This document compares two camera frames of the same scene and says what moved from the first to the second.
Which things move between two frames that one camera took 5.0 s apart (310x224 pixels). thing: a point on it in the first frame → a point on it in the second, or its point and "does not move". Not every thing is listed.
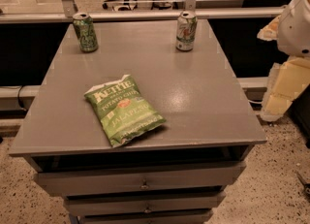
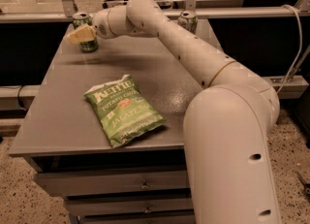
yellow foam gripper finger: (270, 31) → (84, 33)
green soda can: (85, 31) does not move
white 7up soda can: (186, 25) does not move
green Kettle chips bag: (123, 110) does not move
